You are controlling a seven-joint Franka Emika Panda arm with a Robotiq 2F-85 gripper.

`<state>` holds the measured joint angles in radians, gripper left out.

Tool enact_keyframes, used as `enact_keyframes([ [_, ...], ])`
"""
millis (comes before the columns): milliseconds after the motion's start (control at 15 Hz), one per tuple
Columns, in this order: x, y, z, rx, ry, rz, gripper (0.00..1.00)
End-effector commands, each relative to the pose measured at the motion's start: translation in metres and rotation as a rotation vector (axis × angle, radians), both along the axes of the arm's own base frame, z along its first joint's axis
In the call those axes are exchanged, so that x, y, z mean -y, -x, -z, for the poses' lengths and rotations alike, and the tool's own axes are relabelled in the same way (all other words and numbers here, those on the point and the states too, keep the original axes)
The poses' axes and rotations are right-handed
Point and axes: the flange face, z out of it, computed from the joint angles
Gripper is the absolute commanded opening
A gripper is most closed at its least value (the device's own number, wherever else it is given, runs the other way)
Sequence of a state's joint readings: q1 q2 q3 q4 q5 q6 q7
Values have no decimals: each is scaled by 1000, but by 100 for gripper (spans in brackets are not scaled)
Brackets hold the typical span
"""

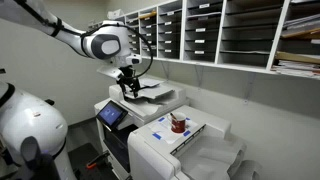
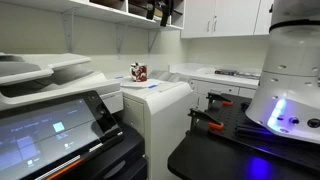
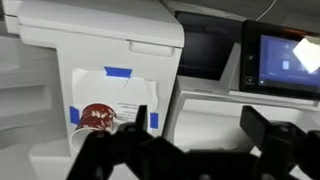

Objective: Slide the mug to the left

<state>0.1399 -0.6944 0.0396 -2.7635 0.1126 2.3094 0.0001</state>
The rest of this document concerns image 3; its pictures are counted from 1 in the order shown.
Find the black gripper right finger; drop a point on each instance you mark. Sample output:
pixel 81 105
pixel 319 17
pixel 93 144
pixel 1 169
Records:
pixel 283 146

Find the white taped paper sheet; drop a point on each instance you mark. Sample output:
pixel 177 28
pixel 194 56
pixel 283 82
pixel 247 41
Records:
pixel 123 95

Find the white office printer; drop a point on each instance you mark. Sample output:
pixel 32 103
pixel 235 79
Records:
pixel 51 38

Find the blue tape strip right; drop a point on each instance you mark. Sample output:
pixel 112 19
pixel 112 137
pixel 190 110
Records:
pixel 154 120

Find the blue tape strip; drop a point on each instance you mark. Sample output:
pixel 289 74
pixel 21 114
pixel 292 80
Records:
pixel 74 115
pixel 154 120
pixel 118 72

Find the blue tape strip left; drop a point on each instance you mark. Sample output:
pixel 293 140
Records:
pixel 74 115

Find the blue tape strip top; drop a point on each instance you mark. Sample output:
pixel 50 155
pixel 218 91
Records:
pixel 118 72

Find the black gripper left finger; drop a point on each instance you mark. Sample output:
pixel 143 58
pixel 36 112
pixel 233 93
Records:
pixel 148 158

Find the red floral mug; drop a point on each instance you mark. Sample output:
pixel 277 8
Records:
pixel 92 117

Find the printer touchscreen panel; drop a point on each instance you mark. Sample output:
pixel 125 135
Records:
pixel 269 66

